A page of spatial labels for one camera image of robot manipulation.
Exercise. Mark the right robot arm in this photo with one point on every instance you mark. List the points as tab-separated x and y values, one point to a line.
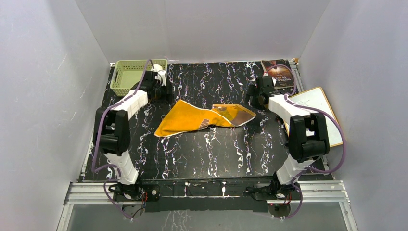
308	137

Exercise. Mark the light green plastic basket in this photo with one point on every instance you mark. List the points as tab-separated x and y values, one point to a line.
128	72

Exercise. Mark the dark book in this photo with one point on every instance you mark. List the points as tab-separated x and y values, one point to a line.
280	72

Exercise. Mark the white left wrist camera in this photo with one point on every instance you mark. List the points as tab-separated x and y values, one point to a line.
161	77

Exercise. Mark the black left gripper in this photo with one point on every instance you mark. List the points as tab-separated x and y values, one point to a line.
168	98

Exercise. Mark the orange patterned towel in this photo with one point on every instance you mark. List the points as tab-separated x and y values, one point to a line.
185	117

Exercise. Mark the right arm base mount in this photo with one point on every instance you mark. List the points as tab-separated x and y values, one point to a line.
272	191

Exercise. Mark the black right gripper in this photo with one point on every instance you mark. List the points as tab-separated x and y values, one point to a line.
253	92

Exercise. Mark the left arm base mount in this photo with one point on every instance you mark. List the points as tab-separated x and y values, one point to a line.
136	192

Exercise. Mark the aluminium rail frame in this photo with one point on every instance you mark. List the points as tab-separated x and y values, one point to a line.
172	195

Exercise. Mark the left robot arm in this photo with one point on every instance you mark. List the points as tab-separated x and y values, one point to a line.
112	127

